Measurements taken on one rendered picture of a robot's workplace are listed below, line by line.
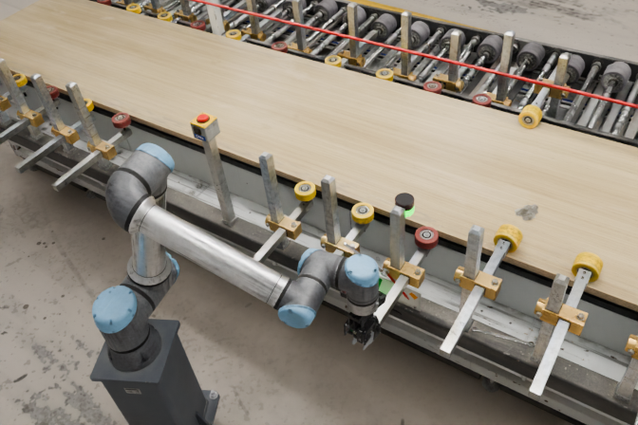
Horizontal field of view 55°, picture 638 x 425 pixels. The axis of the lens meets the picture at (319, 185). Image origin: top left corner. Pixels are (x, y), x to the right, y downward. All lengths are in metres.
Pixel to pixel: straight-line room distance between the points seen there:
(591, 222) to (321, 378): 1.34
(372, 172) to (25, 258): 2.18
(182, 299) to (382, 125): 1.38
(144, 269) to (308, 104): 1.06
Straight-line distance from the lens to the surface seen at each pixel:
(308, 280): 1.65
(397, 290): 2.02
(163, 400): 2.42
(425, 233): 2.12
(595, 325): 2.24
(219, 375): 2.94
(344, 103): 2.71
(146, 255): 2.07
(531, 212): 2.23
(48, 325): 3.42
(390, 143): 2.48
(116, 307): 2.16
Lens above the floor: 2.47
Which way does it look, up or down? 43 degrees down
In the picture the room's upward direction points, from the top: 7 degrees counter-clockwise
